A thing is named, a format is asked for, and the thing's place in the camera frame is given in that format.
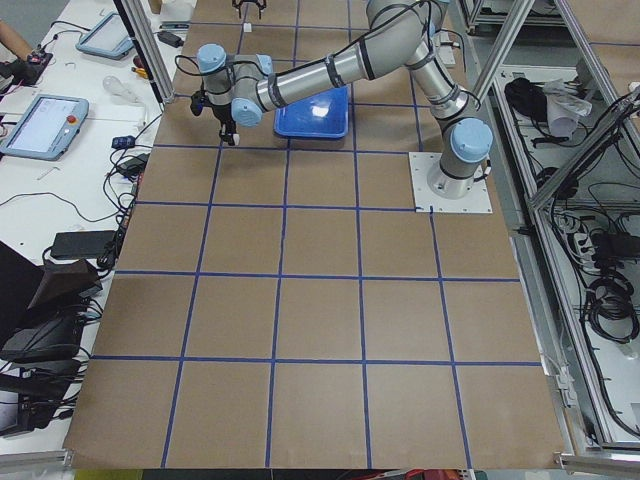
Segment aluminium diagonal frame beam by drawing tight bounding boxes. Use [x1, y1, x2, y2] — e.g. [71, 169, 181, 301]
[472, 0, 535, 103]

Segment blue plastic tray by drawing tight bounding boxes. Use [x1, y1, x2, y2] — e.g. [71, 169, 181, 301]
[274, 86, 349, 140]

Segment far teach pendant tablet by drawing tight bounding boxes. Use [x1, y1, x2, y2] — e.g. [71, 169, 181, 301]
[76, 12, 134, 60]

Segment aluminium frame post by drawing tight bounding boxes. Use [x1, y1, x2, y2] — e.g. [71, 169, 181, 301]
[113, 0, 175, 105]

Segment black power brick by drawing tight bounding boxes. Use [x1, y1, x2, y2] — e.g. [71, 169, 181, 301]
[50, 230, 116, 260]

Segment white power strip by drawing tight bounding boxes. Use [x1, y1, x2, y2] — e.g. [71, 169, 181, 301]
[568, 230, 599, 275]

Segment black bag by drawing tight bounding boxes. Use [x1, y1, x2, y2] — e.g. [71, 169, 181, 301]
[504, 77, 548, 122]

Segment black glove hand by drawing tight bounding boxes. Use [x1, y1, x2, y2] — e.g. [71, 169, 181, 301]
[1, 59, 41, 86]

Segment black monitor device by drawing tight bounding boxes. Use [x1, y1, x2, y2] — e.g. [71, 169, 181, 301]
[1, 311, 87, 364]

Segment teach pendant tablet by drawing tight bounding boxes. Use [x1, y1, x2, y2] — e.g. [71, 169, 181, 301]
[1, 94, 89, 161]
[76, 12, 134, 60]

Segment robot arm on viewer right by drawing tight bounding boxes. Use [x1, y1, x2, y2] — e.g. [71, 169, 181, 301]
[190, 1, 493, 199]

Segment dark brown box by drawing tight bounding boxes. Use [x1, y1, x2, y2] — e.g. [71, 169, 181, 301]
[28, 259, 102, 310]

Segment near teach pendant tablet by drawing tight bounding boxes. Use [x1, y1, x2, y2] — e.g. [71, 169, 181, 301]
[1, 94, 89, 161]

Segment white base plate viewer right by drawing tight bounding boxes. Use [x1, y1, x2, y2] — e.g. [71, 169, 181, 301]
[408, 152, 493, 214]

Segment crumpled white paper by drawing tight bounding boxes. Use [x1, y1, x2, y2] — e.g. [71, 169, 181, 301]
[542, 79, 592, 139]

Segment coiled black cables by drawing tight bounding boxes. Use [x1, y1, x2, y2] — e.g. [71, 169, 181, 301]
[579, 272, 639, 346]

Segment black gripper viewer right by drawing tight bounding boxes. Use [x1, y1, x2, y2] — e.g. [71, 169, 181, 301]
[191, 90, 240, 146]

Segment blue small device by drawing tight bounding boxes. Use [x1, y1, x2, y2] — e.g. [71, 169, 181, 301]
[111, 135, 136, 150]

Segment person forearm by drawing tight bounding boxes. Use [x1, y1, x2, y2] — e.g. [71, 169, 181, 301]
[0, 19, 33, 61]

